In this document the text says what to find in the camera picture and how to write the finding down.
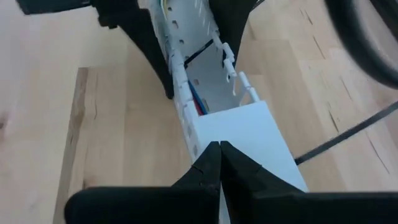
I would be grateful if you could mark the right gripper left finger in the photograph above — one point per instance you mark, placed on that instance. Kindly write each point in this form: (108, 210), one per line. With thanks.
(140, 207)

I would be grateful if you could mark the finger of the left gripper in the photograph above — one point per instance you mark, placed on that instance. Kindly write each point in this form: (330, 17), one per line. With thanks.
(136, 25)
(230, 18)

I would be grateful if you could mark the white duct cover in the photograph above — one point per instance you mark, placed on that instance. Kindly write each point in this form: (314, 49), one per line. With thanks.
(248, 130)

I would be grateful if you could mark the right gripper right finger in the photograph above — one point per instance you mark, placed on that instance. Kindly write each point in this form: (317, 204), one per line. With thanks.
(295, 208)

